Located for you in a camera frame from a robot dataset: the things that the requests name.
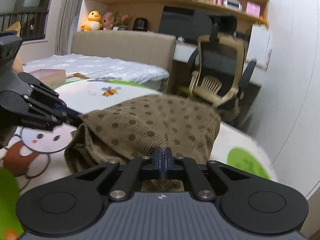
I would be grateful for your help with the beige mesh office chair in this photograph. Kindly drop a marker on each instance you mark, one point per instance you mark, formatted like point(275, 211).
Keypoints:
point(220, 74)

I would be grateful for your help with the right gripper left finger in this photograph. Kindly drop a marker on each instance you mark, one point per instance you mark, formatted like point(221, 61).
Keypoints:
point(72, 204)

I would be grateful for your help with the white paper on wall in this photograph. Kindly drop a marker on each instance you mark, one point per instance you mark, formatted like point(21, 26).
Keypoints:
point(258, 47)

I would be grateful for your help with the pink gift box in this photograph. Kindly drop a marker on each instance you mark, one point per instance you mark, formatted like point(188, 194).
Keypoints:
point(53, 78)

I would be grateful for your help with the grey curtain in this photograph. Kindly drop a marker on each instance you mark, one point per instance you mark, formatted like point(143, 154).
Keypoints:
point(69, 10)

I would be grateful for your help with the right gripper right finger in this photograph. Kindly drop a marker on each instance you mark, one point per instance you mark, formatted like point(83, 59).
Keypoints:
point(248, 202)

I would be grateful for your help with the black monitor screen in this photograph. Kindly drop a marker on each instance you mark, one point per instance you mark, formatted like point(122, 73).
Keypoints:
point(188, 24)

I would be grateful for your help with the white alarm clock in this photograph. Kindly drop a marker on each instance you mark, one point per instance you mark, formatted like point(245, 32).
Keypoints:
point(233, 4)

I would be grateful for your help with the tan polka dot garment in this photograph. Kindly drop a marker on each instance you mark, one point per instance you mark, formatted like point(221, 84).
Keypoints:
point(131, 131)

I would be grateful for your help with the potted plant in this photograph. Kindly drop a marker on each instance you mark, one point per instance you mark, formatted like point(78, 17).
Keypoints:
point(121, 21)

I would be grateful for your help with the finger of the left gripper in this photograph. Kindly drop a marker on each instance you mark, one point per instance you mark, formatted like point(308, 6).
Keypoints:
point(74, 121)
point(66, 111)

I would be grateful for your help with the pink box on shelf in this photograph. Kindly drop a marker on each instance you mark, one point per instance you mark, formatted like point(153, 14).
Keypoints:
point(253, 9)

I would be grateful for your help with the pink plush toy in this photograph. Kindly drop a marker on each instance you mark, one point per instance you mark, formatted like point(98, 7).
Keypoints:
point(107, 21)

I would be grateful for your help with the beige upholstered headboard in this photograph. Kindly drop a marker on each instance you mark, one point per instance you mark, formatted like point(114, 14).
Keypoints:
point(136, 46)

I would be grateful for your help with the yellow duck plush toy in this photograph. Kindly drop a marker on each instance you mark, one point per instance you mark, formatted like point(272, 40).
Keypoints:
point(93, 22)

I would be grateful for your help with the black round appliance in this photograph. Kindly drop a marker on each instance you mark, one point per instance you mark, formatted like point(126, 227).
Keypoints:
point(140, 24)

